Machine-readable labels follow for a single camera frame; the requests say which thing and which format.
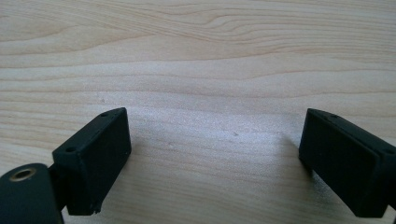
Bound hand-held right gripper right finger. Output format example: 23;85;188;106
298;107;396;218

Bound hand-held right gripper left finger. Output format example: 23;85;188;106
51;106;132;217

